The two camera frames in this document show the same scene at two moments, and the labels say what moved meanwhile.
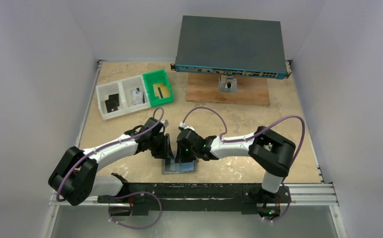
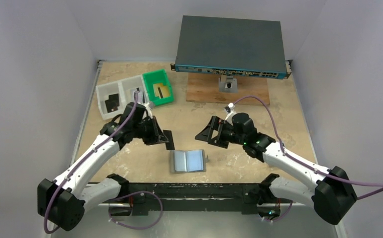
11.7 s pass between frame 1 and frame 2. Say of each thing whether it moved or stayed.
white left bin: stayed
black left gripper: moved
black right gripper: moved
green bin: stayed
